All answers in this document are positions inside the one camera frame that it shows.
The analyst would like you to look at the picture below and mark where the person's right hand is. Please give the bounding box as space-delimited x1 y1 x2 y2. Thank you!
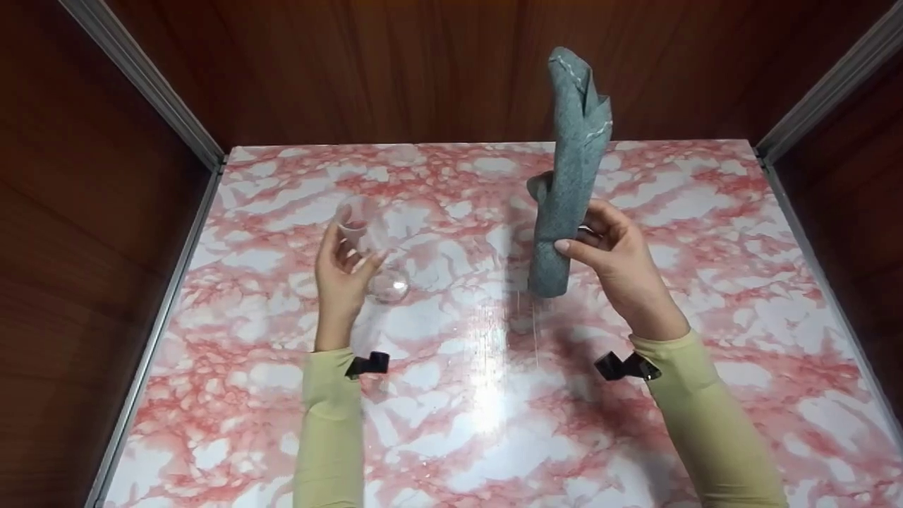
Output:
554 199 691 342

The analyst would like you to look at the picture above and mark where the person's left hand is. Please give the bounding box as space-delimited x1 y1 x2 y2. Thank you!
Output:
314 220 388 352

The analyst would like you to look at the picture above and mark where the clear wine glass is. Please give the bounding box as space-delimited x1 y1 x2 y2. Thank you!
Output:
334 195 411 306

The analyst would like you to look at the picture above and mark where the grey cloth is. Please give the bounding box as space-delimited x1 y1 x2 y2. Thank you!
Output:
526 47 613 299

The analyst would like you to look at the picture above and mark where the person's right forearm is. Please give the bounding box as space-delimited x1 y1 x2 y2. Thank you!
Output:
629 328 789 508

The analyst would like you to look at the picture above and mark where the person's left forearm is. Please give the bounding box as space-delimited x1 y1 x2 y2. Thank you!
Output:
293 346 365 508

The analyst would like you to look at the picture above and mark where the black wrist band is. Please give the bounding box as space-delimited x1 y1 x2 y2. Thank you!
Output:
594 351 662 382
345 351 391 380

